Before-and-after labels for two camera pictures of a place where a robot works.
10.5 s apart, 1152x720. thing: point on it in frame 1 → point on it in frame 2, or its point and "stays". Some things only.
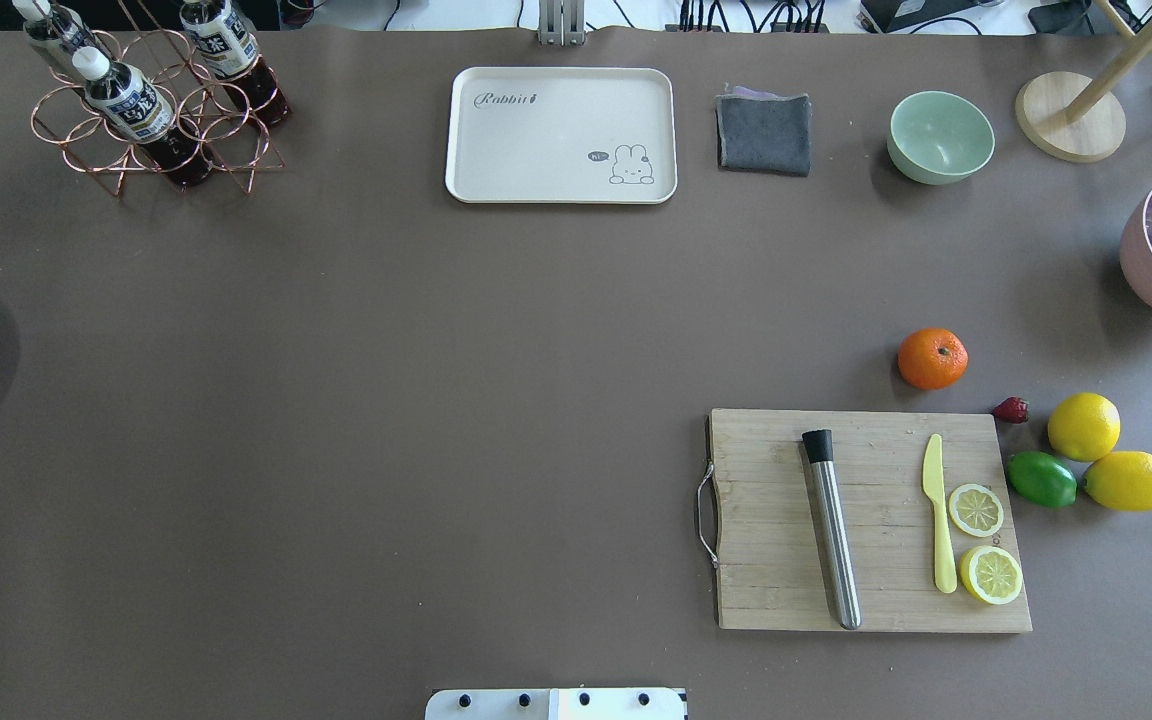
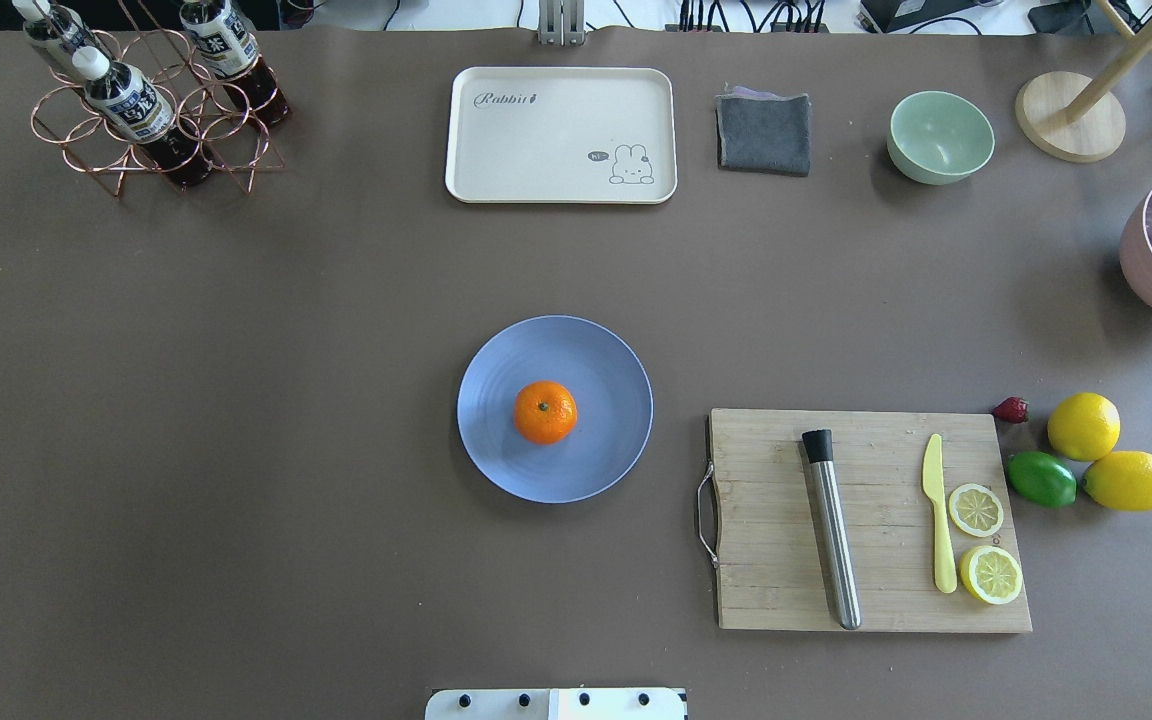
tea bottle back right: x=232 y=52 stays
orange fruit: x=932 y=358 → x=545 y=412
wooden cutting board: x=773 y=566 stays
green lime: x=1041 y=479 stays
